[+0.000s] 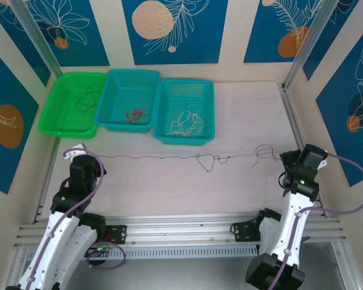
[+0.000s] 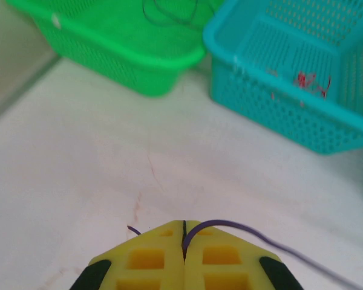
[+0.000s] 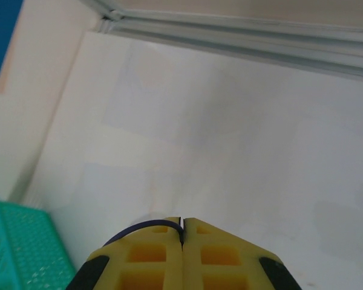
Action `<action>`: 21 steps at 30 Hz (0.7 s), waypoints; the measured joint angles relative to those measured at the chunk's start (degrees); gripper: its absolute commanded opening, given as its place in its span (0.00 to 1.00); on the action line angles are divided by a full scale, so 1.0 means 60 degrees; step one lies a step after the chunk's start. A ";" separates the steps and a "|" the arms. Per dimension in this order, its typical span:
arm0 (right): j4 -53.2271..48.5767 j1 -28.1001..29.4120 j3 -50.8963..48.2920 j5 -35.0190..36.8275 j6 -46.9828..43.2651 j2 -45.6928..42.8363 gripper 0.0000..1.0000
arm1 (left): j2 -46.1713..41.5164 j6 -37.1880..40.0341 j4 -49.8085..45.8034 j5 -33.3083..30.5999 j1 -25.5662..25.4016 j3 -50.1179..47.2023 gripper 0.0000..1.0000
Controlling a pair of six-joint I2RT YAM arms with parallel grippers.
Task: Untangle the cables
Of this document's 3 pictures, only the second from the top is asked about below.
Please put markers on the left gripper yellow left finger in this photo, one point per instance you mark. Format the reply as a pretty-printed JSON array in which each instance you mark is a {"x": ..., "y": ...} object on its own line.
[{"x": 145, "y": 259}]

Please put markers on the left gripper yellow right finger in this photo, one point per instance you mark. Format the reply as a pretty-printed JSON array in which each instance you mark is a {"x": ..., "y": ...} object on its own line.
[{"x": 224, "y": 262}]

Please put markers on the teal plastic basket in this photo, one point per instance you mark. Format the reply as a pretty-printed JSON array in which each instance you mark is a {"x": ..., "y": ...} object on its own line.
[{"x": 260, "y": 114}]

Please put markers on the green plastic basket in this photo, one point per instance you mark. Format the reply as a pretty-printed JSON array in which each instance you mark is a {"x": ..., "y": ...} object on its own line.
[{"x": 124, "y": 48}]

